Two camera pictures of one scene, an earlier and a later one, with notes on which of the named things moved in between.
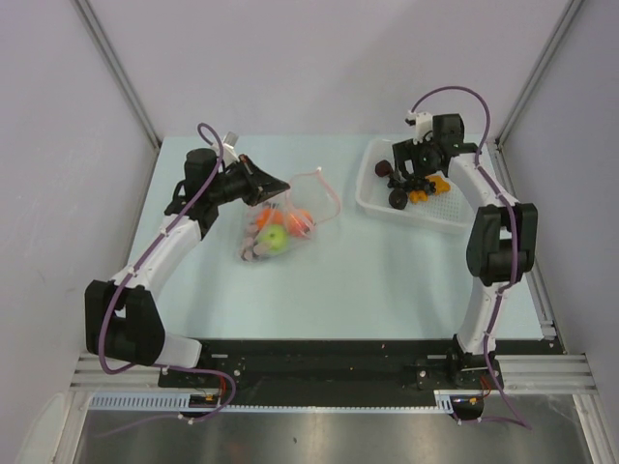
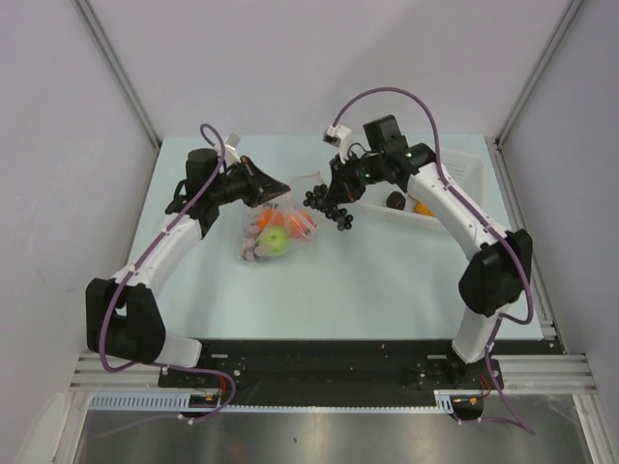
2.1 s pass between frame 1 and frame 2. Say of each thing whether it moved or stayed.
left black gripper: stayed
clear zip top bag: stayed
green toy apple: stayed
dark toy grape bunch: moved
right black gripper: moved
